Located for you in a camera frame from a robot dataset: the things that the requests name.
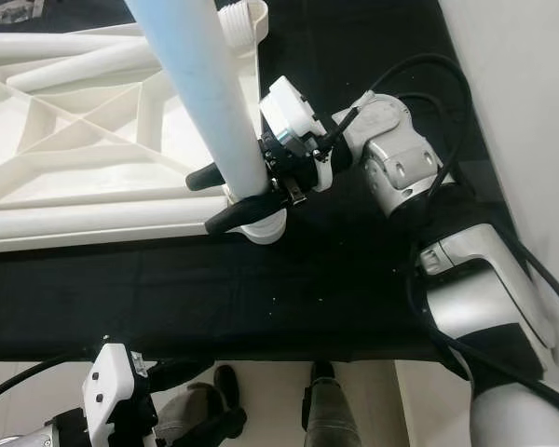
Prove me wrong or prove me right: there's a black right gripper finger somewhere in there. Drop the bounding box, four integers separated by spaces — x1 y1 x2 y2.
187 162 229 192
207 194 283 236

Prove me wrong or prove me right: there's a grey right robot leg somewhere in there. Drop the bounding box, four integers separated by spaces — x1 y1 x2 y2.
303 359 362 447

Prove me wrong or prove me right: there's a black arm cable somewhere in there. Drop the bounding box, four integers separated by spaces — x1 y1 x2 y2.
0 349 103 406
331 51 559 401

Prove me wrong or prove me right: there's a grey robot leg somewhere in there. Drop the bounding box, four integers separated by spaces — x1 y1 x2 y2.
303 359 362 447
158 363 248 446

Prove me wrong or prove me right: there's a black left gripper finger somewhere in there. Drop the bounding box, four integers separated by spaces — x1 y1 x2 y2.
157 359 215 390
198 412 246 443

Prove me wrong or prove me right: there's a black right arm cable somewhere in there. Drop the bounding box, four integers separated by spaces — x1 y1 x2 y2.
331 51 559 401

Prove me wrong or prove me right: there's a black tablecloth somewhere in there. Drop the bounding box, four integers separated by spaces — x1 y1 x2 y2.
0 0 559 364

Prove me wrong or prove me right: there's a white plastic table top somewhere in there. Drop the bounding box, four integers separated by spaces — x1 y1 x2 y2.
0 0 290 245

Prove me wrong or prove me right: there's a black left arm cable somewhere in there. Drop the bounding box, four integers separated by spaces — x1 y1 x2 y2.
0 349 103 406

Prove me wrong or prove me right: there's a grey left robot leg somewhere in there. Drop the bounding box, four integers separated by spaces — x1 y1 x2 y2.
158 363 248 446

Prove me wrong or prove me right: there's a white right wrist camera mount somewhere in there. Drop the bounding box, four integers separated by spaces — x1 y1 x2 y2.
261 76 334 192

